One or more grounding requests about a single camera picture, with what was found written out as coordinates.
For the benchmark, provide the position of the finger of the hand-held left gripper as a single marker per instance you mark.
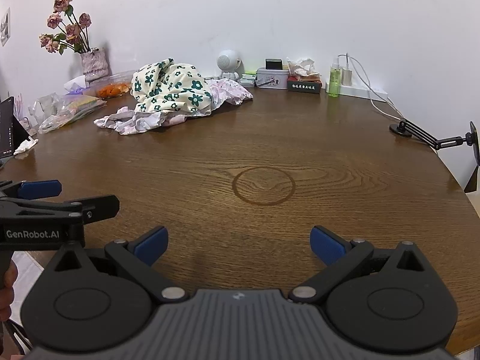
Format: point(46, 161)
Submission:
point(39, 189)
point(93, 208)

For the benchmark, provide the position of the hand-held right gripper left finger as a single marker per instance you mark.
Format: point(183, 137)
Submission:
point(152, 245)

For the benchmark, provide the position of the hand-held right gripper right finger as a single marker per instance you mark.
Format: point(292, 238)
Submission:
point(326, 245)

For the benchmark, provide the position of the pink floral garment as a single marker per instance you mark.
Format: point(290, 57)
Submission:
point(127, 122)

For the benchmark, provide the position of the cream pants with green flowers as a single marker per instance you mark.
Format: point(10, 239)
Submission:
point(172, 86)

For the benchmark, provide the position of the person's left hand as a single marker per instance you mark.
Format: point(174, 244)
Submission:
point(8, 281)

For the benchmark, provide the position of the small crumpled white tissue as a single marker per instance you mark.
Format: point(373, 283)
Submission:
point(26, 145)

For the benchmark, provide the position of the black stand at left edge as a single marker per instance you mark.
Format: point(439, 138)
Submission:
point(5, 127)

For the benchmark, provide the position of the clear bag of colourful packets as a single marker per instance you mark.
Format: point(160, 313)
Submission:
point(71, 107)

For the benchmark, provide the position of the white purple tissue pack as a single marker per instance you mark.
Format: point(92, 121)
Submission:
point(75, 84)

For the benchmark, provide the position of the plastic bag of orange snacks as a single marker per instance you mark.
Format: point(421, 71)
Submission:
point(110, 90)

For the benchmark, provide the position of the plain pink cloth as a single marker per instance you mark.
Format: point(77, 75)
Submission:
point(174, 120)

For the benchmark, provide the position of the pink patterned vase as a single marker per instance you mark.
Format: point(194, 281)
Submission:
point(93, 63)

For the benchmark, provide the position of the white power strip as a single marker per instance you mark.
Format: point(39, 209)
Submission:
point(360, 92)

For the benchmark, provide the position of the red black box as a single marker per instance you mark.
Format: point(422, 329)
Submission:
point(303, 86)

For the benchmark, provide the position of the dried pink roses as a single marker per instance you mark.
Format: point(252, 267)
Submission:
point(71, 30)

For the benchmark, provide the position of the green spray bottle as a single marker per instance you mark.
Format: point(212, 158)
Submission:
point(334, 82)

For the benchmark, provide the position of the grey tin box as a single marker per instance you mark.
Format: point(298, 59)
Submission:
point(272, 80)

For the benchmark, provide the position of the small green pack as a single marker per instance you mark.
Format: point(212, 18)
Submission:
point(249, 76)

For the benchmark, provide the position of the black charger block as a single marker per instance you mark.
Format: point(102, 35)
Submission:
point(273, 64)

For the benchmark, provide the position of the white astronaut speaker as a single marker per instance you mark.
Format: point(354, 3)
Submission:
point(227, 60)

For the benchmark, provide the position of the small wall photo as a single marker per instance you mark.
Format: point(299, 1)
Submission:
point(4, 26)

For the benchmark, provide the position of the white wall charger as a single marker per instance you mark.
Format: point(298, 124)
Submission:
point(347, 78)

